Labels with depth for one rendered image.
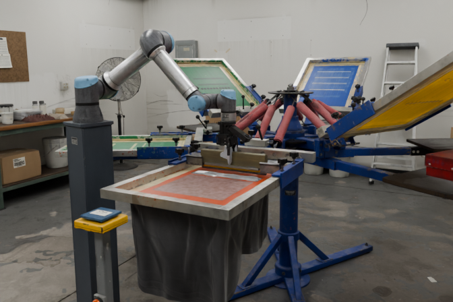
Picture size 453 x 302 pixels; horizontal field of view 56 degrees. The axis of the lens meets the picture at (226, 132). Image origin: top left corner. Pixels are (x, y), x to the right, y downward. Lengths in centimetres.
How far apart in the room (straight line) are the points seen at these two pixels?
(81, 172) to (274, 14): 469
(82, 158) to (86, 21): 459
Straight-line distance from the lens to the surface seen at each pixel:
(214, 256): 167
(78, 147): 224
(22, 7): 599
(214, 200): 167
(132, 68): 225
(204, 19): 695
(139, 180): 191
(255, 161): 202
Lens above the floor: 146
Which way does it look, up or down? 9 degrees down
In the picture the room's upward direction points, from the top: straight up
